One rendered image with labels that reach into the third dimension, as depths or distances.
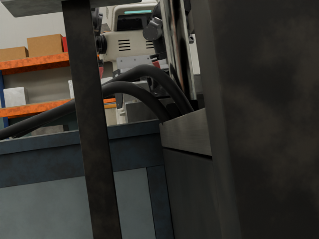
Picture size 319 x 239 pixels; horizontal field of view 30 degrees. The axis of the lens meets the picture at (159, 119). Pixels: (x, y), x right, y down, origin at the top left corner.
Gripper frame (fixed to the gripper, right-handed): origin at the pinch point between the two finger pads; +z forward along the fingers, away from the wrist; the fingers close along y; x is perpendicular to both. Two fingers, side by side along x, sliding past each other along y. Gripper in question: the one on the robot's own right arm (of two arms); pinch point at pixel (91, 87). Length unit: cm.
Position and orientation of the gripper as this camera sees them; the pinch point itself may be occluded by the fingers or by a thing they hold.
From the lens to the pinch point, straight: 212.6
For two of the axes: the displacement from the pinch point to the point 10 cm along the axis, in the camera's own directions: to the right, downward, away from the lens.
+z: 1.3, 9.9, 0.0
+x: -0.6, 0.1, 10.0
